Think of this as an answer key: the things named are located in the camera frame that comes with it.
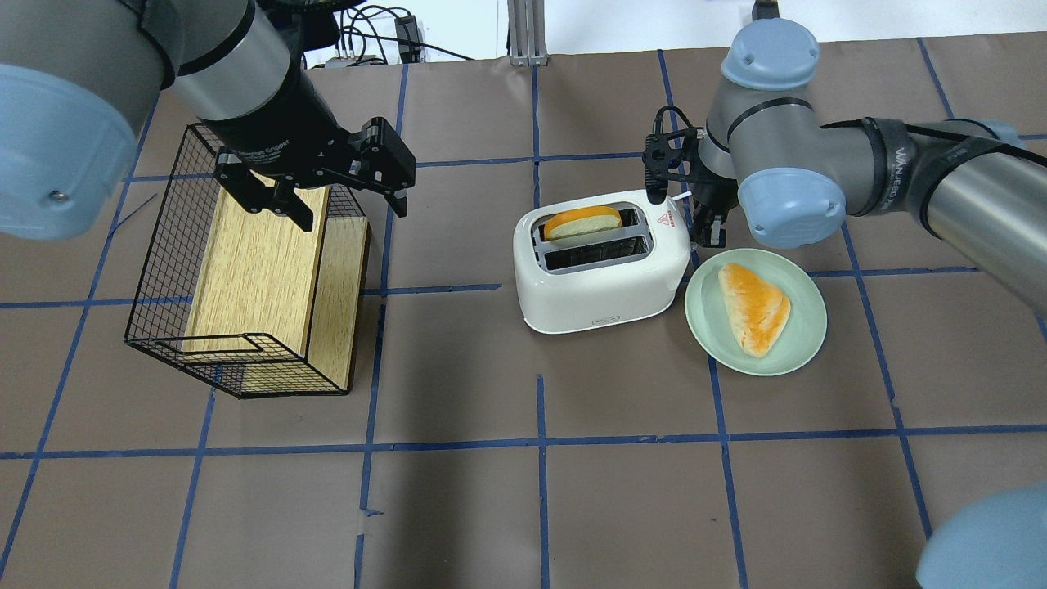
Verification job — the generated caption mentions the black wire basket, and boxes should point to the black wire basket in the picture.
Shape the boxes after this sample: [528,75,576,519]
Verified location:
[124,124,370,399]

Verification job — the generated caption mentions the light green plate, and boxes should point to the light green plate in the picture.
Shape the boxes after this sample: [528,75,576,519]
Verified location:
[684,249,828,376]

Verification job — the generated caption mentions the triangular bread on plate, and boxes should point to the triangular bread on plate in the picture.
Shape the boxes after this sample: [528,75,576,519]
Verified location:
[717,263,792,358]

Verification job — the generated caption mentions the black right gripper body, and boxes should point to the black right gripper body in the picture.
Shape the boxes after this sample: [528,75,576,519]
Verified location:
[676,131,739,225]

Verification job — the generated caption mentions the wooden box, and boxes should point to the wooden box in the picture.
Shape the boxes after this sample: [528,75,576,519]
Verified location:
[178,186,370,398]

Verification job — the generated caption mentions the white toaster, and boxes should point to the white toaster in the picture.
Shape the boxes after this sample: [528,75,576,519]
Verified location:
[512,189,691,333]

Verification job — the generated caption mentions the aluminium frame post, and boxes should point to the aluminium frame post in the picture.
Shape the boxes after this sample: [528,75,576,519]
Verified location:
[507,0,550,67]

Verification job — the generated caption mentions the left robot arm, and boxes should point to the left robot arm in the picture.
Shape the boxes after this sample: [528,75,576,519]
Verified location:
[1,1,416,240]

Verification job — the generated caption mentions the bread slice in toaster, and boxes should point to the bread slice in toaster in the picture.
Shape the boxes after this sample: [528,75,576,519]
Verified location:
[542,205,623,241]

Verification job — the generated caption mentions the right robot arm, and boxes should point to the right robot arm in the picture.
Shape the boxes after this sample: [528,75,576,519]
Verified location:
[640,19,1045,588]

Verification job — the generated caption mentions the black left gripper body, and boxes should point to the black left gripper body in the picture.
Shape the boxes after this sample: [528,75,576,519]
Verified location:
[200,70,343,189]

